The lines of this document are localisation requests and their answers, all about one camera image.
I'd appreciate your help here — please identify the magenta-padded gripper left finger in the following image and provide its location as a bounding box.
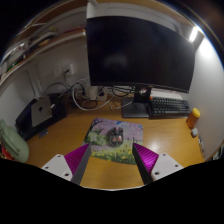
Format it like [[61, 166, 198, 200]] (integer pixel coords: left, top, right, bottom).
[[40, 143, 92, 185]]

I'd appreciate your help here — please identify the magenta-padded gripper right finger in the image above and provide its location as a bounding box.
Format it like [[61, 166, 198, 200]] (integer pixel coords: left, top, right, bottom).
[[132, 142, 184, 185]]

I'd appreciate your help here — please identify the transparent dark computer mouse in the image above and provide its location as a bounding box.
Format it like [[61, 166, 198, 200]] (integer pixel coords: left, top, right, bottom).
[[106, 126, 125, 148]]

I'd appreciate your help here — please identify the cherry blossom print mouse pad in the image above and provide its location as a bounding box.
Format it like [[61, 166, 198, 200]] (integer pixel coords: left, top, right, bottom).
[[82, 117, 144, 166]]

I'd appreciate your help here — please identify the small grey metal plate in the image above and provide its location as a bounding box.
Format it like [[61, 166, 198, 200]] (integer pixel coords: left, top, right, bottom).
[[37, 129, 49, 139]]

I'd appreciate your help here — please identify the small white device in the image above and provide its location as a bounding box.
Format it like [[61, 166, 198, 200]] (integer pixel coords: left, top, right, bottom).
[[190, 127, 200, 138]]

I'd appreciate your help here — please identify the black keyboard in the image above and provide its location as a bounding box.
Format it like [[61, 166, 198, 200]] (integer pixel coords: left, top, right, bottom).
[[148, 96, 192, 118]]

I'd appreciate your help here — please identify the silver square computer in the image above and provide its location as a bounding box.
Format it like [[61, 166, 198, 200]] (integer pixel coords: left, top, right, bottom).
[[30, 96, 54, 128]]

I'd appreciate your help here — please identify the orange bottle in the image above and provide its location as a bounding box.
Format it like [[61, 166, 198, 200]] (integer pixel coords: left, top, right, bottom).
[[185, 107, 202, 130]]

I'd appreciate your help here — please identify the black flat case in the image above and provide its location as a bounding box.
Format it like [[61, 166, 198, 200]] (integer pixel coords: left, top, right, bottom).
[[15, 93, 68, 142]]

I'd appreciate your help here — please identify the red box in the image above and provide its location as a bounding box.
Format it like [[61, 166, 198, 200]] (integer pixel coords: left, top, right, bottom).
[[0, 143, 12, 162]]

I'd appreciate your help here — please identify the black computer monitor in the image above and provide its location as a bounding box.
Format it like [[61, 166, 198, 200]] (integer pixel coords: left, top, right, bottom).
[[85, 15, 196, 119]]

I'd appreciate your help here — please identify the wooden shelf unit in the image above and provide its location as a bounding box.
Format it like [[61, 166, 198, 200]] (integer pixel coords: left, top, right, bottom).
[[0, 13, 88, 84]]

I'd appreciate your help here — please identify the white cable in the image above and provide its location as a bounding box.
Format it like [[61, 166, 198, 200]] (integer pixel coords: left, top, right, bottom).
[[71, 83, 116, 112]]

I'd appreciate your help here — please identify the black cable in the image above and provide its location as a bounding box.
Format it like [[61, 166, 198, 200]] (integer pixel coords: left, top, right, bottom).
[[44, 71, 88, 98]]

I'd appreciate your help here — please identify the white wall socket with plug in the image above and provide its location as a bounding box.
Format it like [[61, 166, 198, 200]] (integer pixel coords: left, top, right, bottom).
[[62, 63, 76, 77]]

